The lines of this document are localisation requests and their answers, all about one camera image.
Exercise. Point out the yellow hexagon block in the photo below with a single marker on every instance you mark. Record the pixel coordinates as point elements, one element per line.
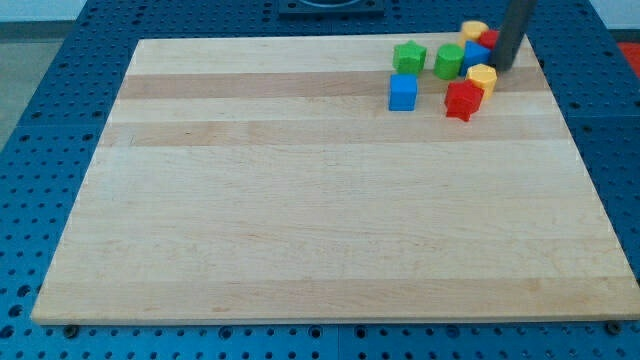
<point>484,77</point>

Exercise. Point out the blue triangle block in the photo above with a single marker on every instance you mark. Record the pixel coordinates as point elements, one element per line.
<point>474,54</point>

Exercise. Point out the red block behind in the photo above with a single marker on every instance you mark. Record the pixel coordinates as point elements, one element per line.
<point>488,39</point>

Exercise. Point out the green star block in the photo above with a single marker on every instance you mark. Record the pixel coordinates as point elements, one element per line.
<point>409,58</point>

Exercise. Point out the wooden board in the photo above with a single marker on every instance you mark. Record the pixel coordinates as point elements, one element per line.
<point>265,180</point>

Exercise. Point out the red star block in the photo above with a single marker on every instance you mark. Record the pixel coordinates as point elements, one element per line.
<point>462,99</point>

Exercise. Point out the yellow cylinder block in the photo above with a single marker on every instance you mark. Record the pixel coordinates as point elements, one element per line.
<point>471,30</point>

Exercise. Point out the green cylinder block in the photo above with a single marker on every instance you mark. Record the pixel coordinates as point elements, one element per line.
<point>449,58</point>

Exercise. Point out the blue perforated table plate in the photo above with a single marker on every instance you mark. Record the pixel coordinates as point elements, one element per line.
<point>45,159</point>

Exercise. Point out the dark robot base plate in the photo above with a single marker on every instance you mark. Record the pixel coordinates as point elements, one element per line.
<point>290,8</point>

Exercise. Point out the blue cube block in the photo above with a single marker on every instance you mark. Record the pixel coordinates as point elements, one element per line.
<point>403,90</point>

